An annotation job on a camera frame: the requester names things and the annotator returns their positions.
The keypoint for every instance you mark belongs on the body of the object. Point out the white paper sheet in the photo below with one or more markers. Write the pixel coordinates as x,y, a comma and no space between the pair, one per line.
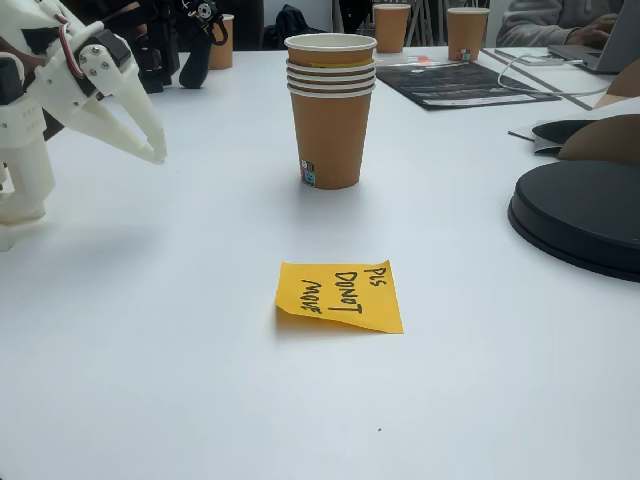
615,107

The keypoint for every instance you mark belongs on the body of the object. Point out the black printed sheet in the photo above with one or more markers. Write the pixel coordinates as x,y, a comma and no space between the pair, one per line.
450,82

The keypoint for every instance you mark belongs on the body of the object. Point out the person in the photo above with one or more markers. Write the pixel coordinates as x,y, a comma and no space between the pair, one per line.
535,20

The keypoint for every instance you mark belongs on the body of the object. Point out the silver laptop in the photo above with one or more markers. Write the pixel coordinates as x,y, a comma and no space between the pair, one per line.
620,50

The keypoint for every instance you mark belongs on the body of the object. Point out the yellow handwritten sticky note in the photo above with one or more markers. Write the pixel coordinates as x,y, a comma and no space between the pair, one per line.
345,64
340,295

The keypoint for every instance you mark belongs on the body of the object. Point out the brown curved cardboard piece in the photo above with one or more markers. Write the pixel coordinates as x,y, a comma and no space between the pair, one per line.
625,82
605,142

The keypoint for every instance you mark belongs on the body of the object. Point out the black round disc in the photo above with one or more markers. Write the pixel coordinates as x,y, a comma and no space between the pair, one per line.
580,215

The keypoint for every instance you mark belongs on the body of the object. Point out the black curved sheet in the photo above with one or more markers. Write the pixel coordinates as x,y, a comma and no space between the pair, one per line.
555,131

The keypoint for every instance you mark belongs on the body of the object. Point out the person's hand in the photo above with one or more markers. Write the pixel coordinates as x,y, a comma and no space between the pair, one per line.
595,32

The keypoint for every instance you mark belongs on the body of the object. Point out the black bag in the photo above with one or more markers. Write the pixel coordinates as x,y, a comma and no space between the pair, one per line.
290,25

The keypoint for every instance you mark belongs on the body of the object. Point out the brown paper cup with note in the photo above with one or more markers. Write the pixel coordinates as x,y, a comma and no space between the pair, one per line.
300,56

